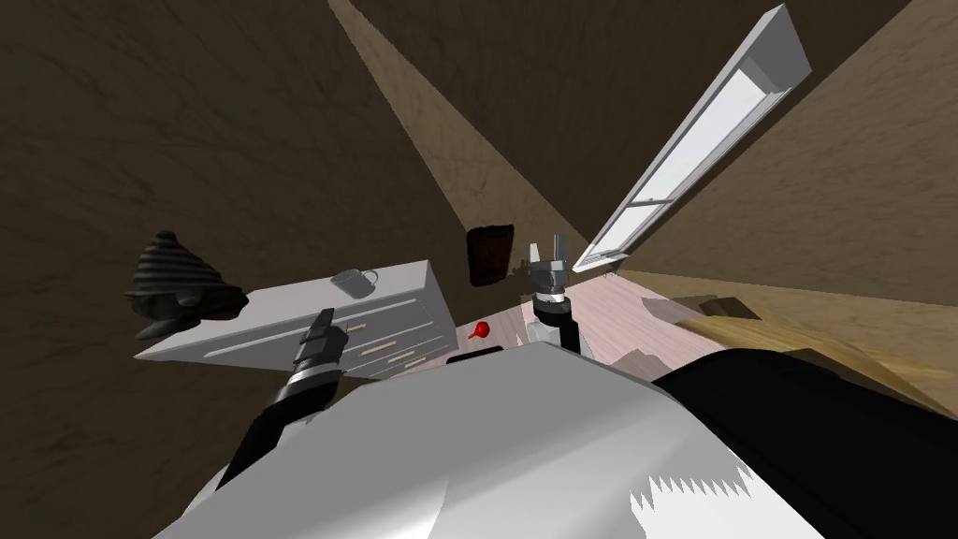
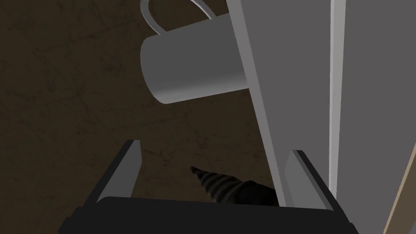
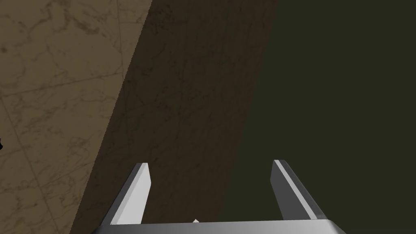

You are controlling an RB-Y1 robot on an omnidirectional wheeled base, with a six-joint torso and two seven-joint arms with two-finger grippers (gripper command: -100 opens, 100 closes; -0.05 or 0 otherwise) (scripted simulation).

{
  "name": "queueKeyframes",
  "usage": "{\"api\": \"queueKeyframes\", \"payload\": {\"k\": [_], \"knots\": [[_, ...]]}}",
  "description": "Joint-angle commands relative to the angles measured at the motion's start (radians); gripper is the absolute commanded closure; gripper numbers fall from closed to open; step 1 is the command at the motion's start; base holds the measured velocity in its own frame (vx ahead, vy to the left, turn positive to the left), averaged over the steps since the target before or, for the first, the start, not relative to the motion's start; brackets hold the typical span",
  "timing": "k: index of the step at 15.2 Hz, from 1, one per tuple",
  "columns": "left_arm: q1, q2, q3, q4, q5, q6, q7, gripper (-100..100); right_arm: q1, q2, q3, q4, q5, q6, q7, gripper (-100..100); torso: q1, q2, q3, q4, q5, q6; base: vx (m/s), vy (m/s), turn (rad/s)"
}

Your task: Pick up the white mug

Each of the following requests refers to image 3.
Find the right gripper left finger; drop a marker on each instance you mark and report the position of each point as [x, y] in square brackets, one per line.
[133, 198]

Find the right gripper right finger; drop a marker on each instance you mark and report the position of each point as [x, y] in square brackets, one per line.
[292, 195]

